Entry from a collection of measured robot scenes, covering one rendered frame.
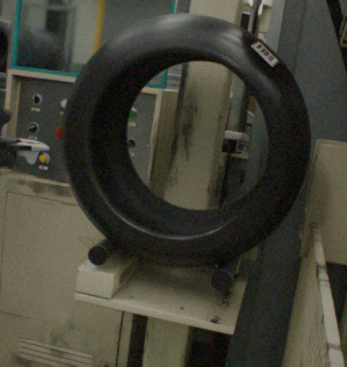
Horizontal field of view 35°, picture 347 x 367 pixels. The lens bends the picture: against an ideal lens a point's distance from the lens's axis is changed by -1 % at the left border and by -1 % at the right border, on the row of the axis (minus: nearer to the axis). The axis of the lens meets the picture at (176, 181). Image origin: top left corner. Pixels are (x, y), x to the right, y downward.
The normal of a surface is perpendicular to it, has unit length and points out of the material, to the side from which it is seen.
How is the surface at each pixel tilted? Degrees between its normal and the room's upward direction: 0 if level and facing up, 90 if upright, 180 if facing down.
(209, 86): 90
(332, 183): 90
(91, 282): 90
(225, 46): 80
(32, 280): 90
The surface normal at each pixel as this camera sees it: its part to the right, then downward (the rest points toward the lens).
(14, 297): -0.21, 0.14
